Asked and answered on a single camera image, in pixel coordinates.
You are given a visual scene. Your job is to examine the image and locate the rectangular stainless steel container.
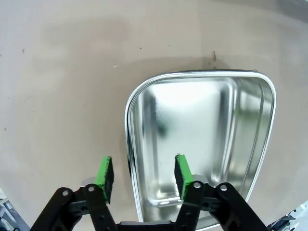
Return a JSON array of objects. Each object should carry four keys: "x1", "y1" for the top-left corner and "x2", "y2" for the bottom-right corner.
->
[{"x1": 124, "y1": 69, "x2": 277, "y2": 229}]

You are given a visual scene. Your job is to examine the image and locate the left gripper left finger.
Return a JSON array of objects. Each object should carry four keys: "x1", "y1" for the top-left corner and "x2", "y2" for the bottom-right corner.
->
[{"x1": 28, "y1": 155, "x2": 118, "y2": 231}]

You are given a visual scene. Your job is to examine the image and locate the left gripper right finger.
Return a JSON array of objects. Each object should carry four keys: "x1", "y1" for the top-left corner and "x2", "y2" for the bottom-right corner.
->
[{"x1": 174, "y1": 154, "x2": 269, "y2": 231}]

